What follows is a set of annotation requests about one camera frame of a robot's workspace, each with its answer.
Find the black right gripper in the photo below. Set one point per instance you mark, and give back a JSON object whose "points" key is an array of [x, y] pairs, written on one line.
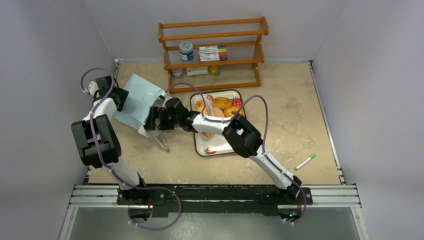
{"points": [[159, 118]]}

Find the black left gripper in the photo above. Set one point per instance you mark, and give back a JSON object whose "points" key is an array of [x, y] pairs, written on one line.
{"points": [[123, 95]]}

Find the light blue paper bag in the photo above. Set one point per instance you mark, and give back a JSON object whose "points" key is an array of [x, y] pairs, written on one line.
{"points": [[142, 95]]}

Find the long fake baguette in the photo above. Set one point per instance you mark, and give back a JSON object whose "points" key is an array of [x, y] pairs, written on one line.
{"points": [[201, 107]]}

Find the metal tongs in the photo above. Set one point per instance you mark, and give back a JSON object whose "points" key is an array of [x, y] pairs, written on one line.
{"points": [[160, 140]]}

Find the pink sugared fake donut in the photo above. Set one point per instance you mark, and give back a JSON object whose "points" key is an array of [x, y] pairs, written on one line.
{"points": [[216, 112]]}

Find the orange bagel fake bread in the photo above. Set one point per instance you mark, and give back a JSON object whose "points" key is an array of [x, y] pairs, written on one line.
{"points": [[221, 103]]}

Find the glazed ring fake donut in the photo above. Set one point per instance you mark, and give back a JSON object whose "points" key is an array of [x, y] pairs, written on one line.
{"points": [[231, 111]]}

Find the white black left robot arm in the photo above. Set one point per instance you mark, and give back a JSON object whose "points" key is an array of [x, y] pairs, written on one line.
{"points": [[97, 143]]}

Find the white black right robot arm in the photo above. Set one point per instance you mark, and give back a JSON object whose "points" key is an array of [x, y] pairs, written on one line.
{"points": [[244, 139]]}

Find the small white jar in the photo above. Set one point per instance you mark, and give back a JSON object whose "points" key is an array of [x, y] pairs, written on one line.
{"points": [[177, 72]]}

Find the white red small box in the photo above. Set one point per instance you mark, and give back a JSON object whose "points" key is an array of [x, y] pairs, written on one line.
{"points": [[195, 71]]}

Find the strawberry print white tray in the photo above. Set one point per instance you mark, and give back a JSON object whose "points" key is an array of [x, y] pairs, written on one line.
{"points": [[217, 144]]}

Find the small yellow object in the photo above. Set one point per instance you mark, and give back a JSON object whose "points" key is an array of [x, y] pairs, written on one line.
{"points": [[214, 70]]}

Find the orange wooden shelf rack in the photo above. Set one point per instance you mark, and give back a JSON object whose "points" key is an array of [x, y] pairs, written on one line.
{"points": [[242, 37]]}

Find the blue paint jar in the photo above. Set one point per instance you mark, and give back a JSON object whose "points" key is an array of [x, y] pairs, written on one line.
{"points": [[186, 50]]}

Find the set of coloured markers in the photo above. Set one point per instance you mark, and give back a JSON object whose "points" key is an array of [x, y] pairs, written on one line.
{"points": [[212, 53]]}

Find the white green marker pen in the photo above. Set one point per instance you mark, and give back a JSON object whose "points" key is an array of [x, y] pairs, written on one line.
{"points": [[305, 162]]}

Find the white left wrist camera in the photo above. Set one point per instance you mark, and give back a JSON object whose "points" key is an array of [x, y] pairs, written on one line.
{"points": [[91, 89]]}

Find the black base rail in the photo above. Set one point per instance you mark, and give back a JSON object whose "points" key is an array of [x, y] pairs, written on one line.
{"points": [[267, 200]]}

